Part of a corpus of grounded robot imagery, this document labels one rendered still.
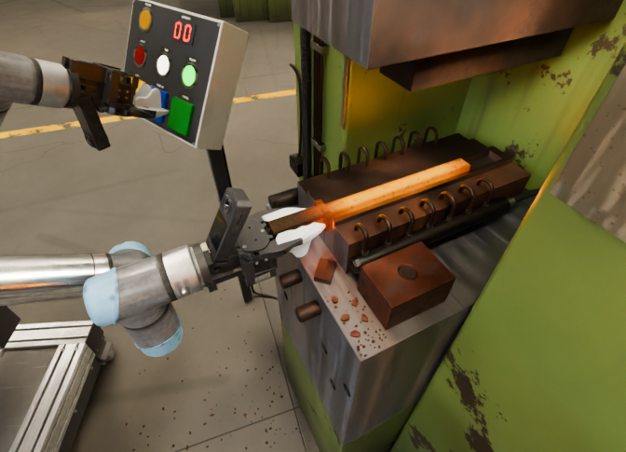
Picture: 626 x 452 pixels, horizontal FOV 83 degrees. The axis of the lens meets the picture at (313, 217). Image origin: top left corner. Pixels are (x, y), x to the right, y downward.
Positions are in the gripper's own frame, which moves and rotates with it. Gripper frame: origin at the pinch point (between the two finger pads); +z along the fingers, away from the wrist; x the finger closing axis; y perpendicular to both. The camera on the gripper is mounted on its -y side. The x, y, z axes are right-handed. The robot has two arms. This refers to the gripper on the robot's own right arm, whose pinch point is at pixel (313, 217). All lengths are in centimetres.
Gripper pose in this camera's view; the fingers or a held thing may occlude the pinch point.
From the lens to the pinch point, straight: 60.4
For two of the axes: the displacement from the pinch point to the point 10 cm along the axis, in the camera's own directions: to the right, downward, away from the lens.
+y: 0.0, 7.2, 6.9
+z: 9.0, -3.1, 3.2
